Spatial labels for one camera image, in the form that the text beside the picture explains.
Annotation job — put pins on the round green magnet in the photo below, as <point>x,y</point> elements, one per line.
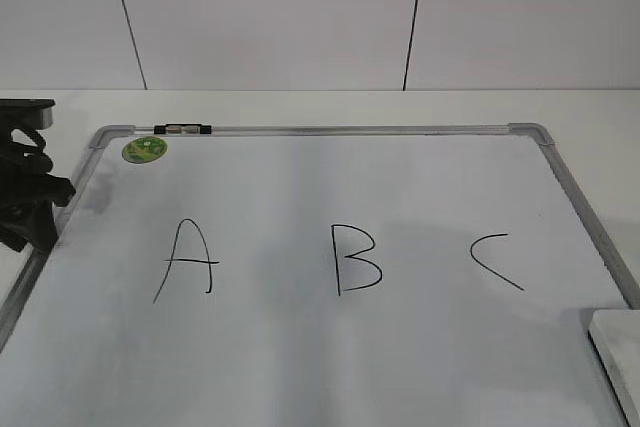
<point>144,150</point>

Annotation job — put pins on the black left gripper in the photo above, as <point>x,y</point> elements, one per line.
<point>28,189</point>

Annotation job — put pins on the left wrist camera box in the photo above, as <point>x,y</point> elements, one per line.
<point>35,113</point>

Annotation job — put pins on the white board eraser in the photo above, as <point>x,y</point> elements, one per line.
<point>615,335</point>

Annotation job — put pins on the white board with grey frame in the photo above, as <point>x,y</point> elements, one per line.
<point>326,277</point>

